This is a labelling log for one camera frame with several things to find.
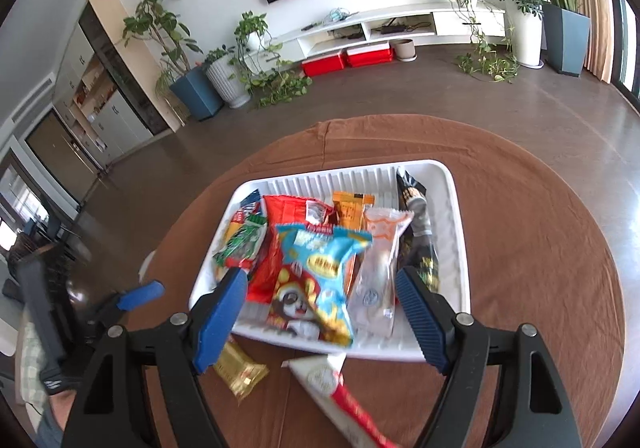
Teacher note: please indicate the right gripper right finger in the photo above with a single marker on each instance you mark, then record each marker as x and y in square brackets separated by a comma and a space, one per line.
[446, 338]

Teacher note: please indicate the white tall planter with plant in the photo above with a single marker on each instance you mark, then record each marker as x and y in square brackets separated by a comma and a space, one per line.
[525, 31]

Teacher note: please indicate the white plastic tray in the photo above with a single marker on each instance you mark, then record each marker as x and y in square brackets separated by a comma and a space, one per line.
[378, 180]

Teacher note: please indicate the left red storage box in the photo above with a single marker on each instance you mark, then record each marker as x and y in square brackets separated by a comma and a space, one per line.
[323, 64]

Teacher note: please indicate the brown tablecloth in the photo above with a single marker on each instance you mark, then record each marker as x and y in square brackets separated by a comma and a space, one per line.
[535, 255]

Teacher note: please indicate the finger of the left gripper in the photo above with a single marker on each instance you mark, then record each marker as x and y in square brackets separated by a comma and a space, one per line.
[142, 295]

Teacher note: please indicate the blue planter with tree left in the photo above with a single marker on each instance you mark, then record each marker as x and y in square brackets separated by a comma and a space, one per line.
[178, 77]

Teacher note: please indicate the orange snack bag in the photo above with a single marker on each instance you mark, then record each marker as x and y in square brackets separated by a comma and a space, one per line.
[350, 207]

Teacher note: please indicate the black snack bag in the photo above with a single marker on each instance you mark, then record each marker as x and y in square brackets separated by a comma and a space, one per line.
[417, 243]

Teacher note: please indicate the white translucent snack packet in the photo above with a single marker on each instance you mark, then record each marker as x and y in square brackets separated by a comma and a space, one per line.
[371, 304]

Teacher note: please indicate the white tv console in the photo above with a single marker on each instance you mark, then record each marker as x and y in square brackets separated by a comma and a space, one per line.
[423, 24]

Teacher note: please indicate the small white pot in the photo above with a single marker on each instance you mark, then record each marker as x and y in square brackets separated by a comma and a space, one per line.
[404, 50]

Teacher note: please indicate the red storage box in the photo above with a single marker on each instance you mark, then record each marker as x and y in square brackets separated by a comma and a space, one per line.
[323, 64]
[370, 54]

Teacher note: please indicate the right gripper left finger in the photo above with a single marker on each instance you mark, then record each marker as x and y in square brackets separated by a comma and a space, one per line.
[213, 317]

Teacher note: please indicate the left hand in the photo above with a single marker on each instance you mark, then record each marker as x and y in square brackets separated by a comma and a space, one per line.
[61, 405]

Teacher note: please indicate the white ribbed planter with plant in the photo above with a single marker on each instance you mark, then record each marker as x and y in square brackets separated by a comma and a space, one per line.
[225, 77]

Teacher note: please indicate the light blue panda snack bag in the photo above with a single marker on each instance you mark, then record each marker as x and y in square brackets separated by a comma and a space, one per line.
[309, 300]

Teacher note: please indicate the trailing ivy plant on floor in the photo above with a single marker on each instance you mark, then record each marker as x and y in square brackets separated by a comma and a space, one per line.
[485, 59]

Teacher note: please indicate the blue yellow cake snack bag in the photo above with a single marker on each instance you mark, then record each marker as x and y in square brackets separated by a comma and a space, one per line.
[252, 204]

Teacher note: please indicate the right red storage box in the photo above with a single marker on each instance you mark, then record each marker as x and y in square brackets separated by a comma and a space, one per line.
[370, 54]

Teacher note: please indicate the white red floral snack packet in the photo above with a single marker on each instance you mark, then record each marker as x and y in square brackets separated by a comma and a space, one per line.
[322, 378]

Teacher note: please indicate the green snack packet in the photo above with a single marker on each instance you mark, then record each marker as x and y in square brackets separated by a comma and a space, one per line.
[242, 249]

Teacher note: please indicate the gold snack bar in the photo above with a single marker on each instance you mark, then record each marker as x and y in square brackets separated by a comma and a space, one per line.
[240, 372]

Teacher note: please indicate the white wood wall cabinet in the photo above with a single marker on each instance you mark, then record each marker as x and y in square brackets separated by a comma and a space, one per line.
[105, 90]

